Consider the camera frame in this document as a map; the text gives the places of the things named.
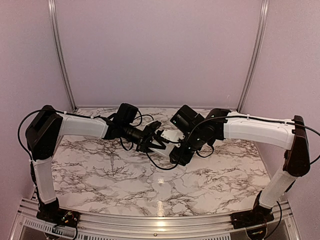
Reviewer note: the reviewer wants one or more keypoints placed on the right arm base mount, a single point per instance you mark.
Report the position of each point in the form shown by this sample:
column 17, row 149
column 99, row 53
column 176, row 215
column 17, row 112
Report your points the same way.
column 247, row 218

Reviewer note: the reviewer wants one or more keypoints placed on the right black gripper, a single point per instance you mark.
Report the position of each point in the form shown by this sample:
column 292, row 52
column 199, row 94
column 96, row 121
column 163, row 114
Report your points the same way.
column 186, row 159

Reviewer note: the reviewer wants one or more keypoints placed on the aluminium frame post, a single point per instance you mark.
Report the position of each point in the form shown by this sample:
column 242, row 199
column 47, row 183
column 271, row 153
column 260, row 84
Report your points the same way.
column 60, row 55
column 262, row 22

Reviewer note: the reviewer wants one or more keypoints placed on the front aluminium rail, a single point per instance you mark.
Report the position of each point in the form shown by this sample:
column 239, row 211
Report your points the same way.
column 98, row 226

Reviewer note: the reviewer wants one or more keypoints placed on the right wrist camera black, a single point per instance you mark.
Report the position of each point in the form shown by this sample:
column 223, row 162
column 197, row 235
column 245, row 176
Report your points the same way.
column 185, row 119

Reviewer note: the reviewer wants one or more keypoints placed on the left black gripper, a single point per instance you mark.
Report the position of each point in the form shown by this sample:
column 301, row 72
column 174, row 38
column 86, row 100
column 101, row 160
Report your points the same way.
column 145, row 136

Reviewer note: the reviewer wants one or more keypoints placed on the right aluminium frame post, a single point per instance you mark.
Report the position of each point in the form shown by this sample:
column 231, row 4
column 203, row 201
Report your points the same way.
column 262, row 22

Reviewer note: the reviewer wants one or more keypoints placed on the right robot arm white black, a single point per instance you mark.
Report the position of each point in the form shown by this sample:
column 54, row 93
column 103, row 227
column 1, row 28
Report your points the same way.
column 286, row 135

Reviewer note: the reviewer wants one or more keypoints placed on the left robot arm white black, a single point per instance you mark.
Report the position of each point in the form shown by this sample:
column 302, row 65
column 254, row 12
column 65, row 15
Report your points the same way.
column 50, row 124

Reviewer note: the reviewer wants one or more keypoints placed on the white remote control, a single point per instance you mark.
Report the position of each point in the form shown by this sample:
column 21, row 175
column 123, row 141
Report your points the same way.
column 171, row 138

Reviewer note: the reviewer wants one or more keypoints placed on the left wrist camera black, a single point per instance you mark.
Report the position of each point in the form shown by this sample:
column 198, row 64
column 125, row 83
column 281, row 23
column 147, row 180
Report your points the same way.
column 126, row 113

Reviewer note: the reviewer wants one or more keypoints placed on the left aluminium frame post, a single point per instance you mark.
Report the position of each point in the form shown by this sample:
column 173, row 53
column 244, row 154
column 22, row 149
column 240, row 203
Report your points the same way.
column 60, row 55

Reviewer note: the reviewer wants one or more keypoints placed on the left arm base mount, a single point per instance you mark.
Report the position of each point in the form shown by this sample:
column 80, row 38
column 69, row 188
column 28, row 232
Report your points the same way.
column 61, row 217

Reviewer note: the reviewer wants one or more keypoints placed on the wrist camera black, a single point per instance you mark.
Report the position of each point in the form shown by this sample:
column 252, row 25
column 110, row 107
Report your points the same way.
column 126, row 113
column 185, row 119

